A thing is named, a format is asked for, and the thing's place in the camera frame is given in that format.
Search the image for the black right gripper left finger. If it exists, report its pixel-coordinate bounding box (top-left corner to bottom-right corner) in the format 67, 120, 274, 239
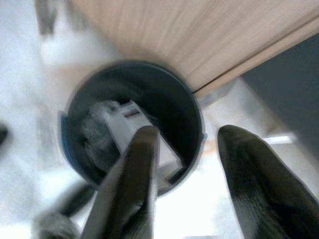
81, 125, 161, 239

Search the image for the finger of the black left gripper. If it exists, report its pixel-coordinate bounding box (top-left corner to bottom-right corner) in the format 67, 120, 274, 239
0, 123, 8, 146

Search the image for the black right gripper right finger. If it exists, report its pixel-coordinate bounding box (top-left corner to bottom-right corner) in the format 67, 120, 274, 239
216, 124, 319, 239

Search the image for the white Honor cardboard box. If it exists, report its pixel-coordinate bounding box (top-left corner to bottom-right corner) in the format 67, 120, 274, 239
106, 99, 185, 188

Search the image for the crumpled clear plastic trash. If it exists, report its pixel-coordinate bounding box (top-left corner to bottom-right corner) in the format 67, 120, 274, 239
80, 99, 121, 171

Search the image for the dark blue round rubbish bin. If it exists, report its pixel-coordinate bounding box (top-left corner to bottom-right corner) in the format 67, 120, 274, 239
58, 59, 208, 199

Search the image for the light wooden cabinet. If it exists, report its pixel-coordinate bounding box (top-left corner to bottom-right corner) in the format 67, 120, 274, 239
67, 0, 319, 98

